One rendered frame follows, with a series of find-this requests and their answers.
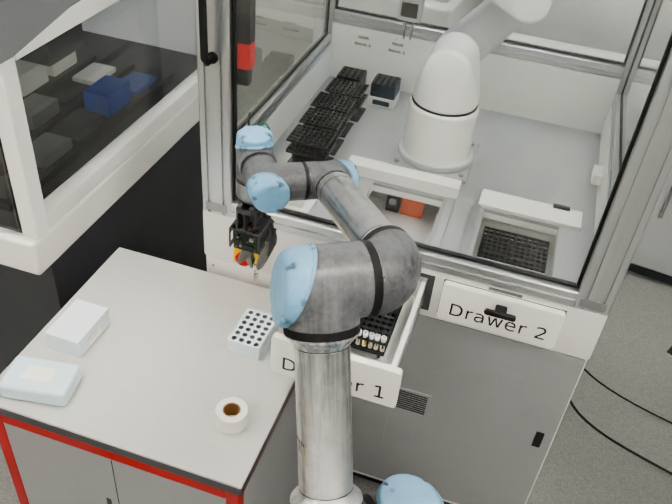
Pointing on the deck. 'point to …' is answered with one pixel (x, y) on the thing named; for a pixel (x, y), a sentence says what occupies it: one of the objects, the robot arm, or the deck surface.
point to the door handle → (204, 36)
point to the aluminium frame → (619, 201)
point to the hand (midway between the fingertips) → (256, 262)
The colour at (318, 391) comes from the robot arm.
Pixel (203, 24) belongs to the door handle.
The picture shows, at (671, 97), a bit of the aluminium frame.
